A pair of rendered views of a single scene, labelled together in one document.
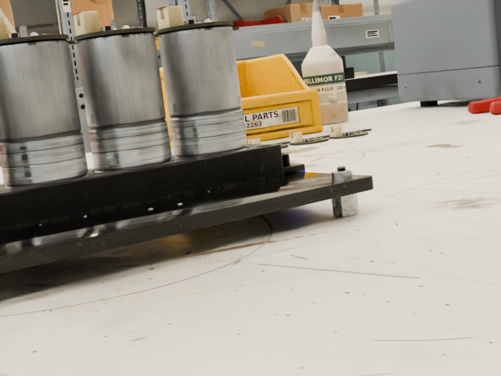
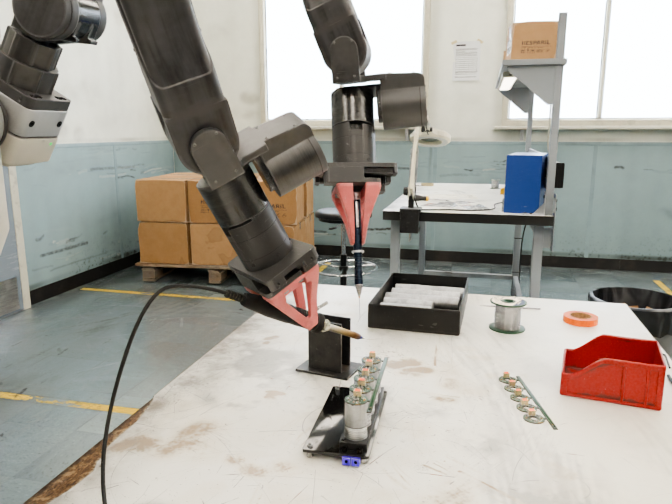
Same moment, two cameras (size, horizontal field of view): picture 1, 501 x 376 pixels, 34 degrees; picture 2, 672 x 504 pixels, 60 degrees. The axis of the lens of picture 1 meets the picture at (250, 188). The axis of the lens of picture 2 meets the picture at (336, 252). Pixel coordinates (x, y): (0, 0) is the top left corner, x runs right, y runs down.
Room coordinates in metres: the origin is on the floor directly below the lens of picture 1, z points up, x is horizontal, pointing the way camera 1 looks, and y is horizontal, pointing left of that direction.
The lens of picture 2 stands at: (0.65, -0.43, 1.09)
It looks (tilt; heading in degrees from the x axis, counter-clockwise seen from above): 12 degrees down; 133
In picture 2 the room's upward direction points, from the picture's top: straight up
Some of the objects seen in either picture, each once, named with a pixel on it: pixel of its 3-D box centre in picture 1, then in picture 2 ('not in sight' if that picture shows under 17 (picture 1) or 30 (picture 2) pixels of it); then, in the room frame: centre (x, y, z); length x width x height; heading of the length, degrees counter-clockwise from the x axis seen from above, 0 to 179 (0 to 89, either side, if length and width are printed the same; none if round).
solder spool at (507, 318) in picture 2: not in sight; (507, 314); (0.20, 0.50, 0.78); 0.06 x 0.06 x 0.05
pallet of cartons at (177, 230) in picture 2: not in sight; (230, 224); (-2.98, 2.30, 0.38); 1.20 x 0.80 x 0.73; 35
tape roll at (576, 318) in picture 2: not in sight; (580, 318); (0.28, 0.62, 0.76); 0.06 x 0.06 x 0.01
